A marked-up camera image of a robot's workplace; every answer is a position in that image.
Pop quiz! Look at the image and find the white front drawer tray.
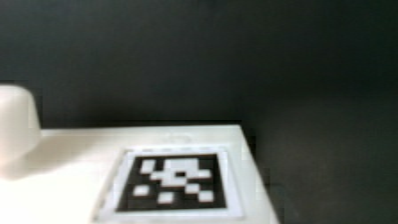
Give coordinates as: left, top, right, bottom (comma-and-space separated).
0, 84, 280, 224

